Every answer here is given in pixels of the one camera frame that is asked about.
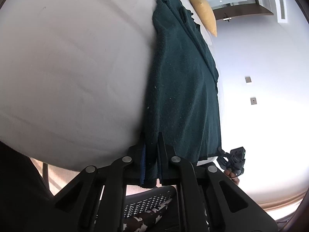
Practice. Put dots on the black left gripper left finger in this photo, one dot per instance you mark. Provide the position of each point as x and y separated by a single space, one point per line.
137 168

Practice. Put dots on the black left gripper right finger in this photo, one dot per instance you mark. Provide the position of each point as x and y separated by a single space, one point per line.
166 168

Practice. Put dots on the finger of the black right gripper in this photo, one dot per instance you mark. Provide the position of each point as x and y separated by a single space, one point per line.
222 162
222 152

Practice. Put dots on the dark green knit sweater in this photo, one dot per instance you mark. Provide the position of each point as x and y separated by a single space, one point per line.
181 101

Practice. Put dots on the person's right hand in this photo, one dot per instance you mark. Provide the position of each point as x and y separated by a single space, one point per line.
231 176

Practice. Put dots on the black mesh basket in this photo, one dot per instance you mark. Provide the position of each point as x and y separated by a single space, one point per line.
145 201

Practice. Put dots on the bed with white sheet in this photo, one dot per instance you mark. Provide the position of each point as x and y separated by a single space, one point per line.
73 78

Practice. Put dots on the yellow pillow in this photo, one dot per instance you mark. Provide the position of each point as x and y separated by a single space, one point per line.
206 15

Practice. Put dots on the dark wooden door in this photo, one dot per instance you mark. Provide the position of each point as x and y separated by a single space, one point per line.
241 2

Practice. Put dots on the air conditioner vent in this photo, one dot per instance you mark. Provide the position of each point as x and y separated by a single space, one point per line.
282 14

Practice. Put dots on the wall socket plate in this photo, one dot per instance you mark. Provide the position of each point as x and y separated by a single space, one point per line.
253 101

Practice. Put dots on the wall switch plate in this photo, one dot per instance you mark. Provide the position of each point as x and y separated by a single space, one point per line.
248 79

